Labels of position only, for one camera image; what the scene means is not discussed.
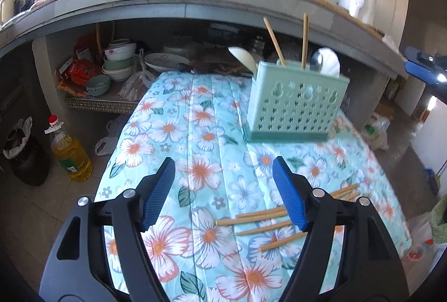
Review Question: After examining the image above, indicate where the green fuzzy cloth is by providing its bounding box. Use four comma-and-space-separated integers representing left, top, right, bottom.
428, 195, 447, 247

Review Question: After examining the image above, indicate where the white floral bowl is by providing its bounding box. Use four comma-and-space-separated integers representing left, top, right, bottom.
104, 43, 137, 60

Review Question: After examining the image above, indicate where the clear bag red print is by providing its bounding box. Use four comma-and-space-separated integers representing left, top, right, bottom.
407, 215, 441, 262

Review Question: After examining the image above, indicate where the clear plastic bag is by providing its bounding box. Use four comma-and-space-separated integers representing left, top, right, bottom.
119, 49, 156, 102

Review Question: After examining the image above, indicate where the white bag green print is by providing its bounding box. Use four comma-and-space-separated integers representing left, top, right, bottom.
361, 112, 390, 151

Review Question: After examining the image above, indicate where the wooden cutting board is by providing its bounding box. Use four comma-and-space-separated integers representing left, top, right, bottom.
283, 0, 385, 37

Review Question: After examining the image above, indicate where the small mint green bowl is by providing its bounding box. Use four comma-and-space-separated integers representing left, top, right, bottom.
85, 75, 111, 96

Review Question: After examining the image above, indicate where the grey concrete kitchen counter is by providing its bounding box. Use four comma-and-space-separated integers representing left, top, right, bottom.
0, 0, 409, 79

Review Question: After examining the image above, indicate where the white plastic rice spoon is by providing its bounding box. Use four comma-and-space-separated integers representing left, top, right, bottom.
229, 47, 258, 74

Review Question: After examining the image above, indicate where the stainless steel pot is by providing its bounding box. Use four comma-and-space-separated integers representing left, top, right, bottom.
249, 35, 268, 53

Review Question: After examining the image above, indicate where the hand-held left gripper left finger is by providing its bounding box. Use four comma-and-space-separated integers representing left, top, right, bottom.
39, 157, 176, 302

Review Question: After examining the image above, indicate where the yellow cooking oil bottle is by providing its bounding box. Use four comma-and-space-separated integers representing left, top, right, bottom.
44, 114, 94, 181

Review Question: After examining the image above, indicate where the dark ceramic jar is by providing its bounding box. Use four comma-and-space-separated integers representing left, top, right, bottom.
5, 128, 50, 187

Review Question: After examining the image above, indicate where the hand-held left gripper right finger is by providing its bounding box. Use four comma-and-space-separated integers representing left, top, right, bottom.
272, 155, 410, 302

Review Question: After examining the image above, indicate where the white plate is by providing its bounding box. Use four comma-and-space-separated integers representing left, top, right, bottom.
144, 52, 191, 72

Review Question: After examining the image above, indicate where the metal spoon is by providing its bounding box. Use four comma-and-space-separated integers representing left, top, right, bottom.
310, 50, 325, 73

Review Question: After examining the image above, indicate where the red upright packet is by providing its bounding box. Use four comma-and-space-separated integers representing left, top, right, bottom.
73, 35, 100, 62

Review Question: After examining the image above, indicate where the orange snack packet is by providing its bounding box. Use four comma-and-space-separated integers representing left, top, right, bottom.
56, 75, 88, 97

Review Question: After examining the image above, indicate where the floral turquoise blanket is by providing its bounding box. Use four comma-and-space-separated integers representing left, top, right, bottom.
94, 72, 413, 302

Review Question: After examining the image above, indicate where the white ceramic spoon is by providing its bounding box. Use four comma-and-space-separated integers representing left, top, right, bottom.
316, 48, 340, 76

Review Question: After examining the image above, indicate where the plain white bowl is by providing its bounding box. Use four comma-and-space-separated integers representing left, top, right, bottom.
102, 65, 136, 82

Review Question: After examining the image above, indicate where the green perforated utensil holder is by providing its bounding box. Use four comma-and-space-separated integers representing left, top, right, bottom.
244, 61, 351, 143

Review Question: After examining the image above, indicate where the white plastic jar cover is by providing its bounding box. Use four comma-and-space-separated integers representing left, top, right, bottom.
3, 116, 34, 159

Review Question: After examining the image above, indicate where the yellow gas hose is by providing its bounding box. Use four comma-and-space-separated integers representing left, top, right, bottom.
96, 23, 116, 55

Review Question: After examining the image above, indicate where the dark pan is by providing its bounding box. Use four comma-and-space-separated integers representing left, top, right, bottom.
178, 59, 252, 77

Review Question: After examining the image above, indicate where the white pitcher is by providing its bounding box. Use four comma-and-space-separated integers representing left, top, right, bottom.
0, 0, 15, 23

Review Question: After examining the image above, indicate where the pale green bowl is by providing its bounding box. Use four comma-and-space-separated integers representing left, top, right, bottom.
104, 56, 135, 70

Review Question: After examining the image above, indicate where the red snack box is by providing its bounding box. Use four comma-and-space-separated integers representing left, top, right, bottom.
65, 59, 102, 88

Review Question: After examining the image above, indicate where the white plastic bag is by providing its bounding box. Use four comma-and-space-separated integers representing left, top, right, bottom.
95, 115, 130, 158

